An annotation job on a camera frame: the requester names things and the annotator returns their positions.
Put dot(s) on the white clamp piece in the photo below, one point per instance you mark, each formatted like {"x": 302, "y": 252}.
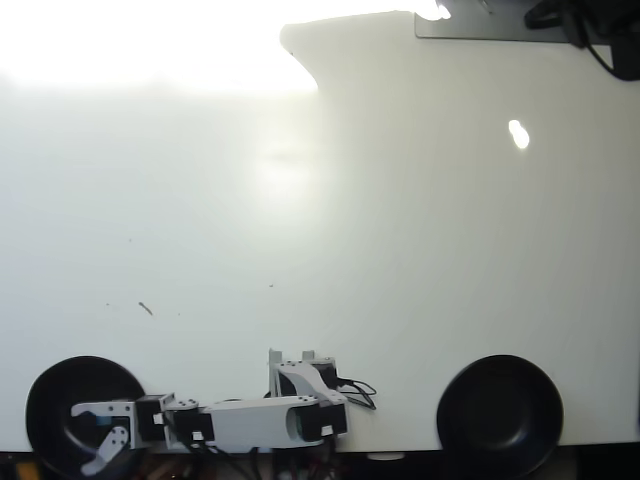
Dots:
{"x": 385, "y": 456}

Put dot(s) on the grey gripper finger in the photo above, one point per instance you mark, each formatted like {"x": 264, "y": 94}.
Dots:
{"x": 114, "y": 442}
{"x": 92, "y": 408}

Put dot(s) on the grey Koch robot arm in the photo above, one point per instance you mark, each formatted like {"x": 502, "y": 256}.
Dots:
{"x": 250, "y": 422}

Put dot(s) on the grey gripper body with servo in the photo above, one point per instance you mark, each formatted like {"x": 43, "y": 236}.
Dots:
{"x": 122, "y": 407}

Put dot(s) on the black round bowl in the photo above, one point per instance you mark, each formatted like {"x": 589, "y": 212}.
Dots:
{"x": 500, "y": 415}
{"x": 50, "y": 400}

